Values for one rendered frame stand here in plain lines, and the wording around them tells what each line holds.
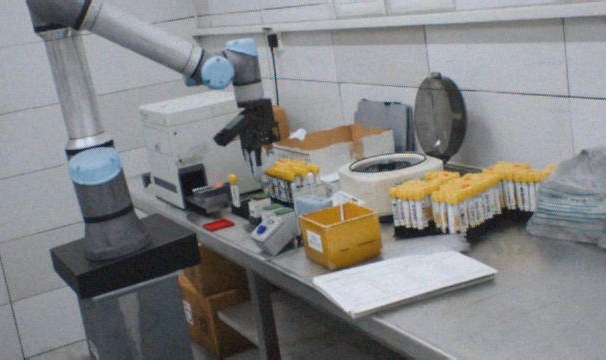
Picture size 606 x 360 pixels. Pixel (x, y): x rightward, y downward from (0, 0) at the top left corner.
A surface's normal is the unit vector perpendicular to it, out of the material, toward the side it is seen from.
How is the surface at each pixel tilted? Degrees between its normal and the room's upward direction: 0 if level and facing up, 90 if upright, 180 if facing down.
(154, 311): 90
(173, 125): 89
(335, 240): 90
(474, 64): 90
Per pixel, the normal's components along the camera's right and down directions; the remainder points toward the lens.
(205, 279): 0.30, 0.17
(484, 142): -0.88, 0.24
